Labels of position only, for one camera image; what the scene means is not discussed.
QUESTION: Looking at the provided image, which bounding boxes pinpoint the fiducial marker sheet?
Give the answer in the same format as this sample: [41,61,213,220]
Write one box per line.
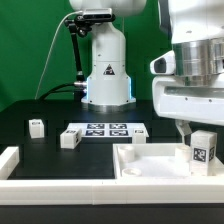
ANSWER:
[68,123,148,138]

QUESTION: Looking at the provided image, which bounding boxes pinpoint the black base cables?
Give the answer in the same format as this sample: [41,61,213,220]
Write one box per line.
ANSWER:
[39,81,88,100]

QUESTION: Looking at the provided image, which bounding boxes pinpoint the grey camera on mount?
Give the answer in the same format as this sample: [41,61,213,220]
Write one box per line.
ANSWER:
[82,8,112,20]

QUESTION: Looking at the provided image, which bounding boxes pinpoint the white U-shaped fence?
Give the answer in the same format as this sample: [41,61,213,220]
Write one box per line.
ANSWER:
[0,147,224,205]

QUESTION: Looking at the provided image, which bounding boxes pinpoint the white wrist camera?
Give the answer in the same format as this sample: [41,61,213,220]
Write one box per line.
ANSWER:
[150,50,176,75]

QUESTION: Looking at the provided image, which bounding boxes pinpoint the white camera cable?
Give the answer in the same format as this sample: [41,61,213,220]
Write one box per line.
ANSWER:
[34,10,84,100]

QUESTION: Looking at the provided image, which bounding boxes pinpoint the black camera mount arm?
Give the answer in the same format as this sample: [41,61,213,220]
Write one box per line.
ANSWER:
[64,18,91,100]

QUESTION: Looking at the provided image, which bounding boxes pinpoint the white square tabletop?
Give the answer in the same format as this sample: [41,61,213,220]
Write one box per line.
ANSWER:
[113,143,224,179]

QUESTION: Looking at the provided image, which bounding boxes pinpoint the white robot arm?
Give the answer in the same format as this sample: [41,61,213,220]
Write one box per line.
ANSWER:
[69,0,224,136]

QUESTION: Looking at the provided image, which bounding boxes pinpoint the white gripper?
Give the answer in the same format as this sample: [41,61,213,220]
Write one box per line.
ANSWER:
[152,74,224,144]

